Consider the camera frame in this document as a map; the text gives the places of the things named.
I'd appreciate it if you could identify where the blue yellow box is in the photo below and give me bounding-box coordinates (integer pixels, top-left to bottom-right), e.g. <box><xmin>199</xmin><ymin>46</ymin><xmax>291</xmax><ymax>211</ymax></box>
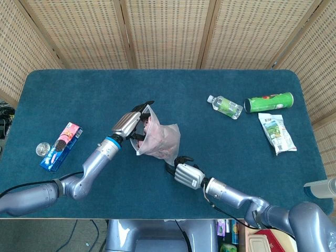
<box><xmin>230</xmin><ymin>219</ymin><xmax>240</xmax><ymax>245</ymax></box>

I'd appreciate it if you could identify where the black torso cable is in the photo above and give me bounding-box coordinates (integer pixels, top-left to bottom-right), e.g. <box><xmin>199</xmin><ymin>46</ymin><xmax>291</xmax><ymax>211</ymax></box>
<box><xmin>174</xmin><ymin>219</ymin><xmax>190</xmax><ymax>252</ymax></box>

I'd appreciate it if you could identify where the white grey cylinder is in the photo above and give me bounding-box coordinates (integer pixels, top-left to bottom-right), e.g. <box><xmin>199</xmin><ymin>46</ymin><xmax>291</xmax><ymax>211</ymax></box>
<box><xmin>303</xmin><ymin>178</ymin><xmax>336</xmax><ymax>199</ymax></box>

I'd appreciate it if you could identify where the woven rattan folding screen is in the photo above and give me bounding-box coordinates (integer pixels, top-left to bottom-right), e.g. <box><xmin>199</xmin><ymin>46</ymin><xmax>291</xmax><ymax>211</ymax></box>
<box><xmin>0</xmin><ymin>0</ymin><xmax>336</xmax><ymax>179</ymax></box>

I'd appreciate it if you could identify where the teal table mat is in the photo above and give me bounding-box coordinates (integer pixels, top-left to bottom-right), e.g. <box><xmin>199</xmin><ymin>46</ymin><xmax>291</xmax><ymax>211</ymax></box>
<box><xmin>0</xmin><ymin>69</ymin><xmax>334</xmax><ymax>220</ymax></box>

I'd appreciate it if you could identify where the grey robot torso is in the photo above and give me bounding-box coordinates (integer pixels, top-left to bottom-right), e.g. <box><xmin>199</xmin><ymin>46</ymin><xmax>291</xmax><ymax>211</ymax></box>
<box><xmin>104</xmin><ymin>219</ymin><xmax>218</xmax><ymax>252</ymax></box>

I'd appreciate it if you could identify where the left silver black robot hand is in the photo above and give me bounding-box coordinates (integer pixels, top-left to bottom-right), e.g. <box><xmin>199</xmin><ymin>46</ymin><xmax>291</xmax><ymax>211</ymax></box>
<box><xmin>111</xmin><ymin>100</ymin><xmax>155</xmax><ymax>141</ymax></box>

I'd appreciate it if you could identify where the green chips can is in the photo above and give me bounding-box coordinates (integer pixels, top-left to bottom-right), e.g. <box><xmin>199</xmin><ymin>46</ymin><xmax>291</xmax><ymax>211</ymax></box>
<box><xmin>244</xmin><ymin>92</ymin><xmax>294</xmax><ymax>114</ymax></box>

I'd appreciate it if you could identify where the black cable tangle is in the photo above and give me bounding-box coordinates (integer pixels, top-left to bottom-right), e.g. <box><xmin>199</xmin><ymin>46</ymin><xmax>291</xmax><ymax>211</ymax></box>
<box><xmin>0</xmin><ymin>99</ymin><xmax>15</xmax><ymax>140</ymax></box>

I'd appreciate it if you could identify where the blue floor cable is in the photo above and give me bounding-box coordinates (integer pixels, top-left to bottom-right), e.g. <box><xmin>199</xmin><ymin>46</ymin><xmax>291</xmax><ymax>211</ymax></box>
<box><xmin>64</xmin><ymin>219</ymin><xmax>79</xmax><ymax>250</ymax></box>

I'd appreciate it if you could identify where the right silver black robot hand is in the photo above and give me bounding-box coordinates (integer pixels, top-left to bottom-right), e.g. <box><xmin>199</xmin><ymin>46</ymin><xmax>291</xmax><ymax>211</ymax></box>
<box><xmin>165</xmin><ymin>156</ymin><xmax>206</xmax><ymax>190</ymax></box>

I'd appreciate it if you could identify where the beige plastic container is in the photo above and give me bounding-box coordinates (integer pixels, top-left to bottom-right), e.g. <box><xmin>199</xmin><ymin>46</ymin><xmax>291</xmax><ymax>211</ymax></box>
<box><xmin>248</xmin><ymin>235</ymin><xmax>274</xmax><ymax>252</ymax></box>

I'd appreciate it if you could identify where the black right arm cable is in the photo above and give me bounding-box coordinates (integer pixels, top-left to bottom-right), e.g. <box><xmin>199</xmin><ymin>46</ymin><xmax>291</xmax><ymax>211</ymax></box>
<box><xmin>203</xmin><ymin>183</ymin><xmax>297</xmax><ymax>241</ymax></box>

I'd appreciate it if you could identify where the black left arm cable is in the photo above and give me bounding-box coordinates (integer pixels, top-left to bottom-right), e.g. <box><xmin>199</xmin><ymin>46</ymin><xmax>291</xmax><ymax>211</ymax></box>
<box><xmin>0</xmin><ymin>171</ymin><xmax>84</xmax><ymax>199</ymax></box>

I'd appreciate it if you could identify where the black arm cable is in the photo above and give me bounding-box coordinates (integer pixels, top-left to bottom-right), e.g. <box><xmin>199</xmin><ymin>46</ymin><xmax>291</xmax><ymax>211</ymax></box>
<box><xmin>0</xmin><ymin>171</ymin><xmax>84</xmax><ymax>199</ymax></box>
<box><xmin>203</xmin><ymin>183</ymin><xmax>297</xmax><ymax>241</ymax></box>

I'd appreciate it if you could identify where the white green snack packet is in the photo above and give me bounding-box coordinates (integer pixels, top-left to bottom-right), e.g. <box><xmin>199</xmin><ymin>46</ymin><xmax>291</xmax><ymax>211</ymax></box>
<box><xmin>258</xmin><ymin>112</ymin><xmax>298</xmax><ymax>156</ymax></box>

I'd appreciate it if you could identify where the red box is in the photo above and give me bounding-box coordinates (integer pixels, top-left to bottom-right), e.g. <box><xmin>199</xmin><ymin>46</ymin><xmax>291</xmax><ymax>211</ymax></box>
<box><xmin>253</xmin><ymin>228</ymin><xmax>299</xmax><ymax>252</ymax></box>

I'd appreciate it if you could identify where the clear bottle with green label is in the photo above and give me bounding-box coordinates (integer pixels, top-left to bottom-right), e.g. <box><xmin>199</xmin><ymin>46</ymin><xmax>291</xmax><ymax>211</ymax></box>
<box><xmin>207</xmin><ymin>94</ymin><xmax>244</xmax><ymax>120</ymax></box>

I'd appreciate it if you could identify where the pink blue cookie box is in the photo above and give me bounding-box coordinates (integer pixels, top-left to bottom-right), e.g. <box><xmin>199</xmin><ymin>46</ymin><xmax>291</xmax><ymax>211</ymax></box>
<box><xmin>39</xmin><ymin>122</ymin><xmax>83</xmax><ymax>173</ymax></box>

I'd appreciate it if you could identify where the black floor cable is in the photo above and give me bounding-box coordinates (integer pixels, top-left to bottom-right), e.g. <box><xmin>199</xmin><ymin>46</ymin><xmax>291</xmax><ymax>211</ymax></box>
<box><xmin>90</xmin><ymin>219</ymin><xmax>101</xmax><ymax>250</ymax></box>

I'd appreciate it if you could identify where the purple packet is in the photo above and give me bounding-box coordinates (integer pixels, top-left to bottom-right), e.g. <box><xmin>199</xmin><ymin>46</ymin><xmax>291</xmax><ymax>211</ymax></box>
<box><xmin>216</xmin><ymin>219</ymin><xmax>226</xmax><ymax>237</ymax></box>

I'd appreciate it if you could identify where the clear plastic bag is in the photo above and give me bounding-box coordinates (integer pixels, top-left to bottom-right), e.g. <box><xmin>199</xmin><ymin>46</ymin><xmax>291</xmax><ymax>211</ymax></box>
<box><xmin>130</xmin><ymin>104</ymin><xmax>182</xmax><ymax>166</ymax></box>

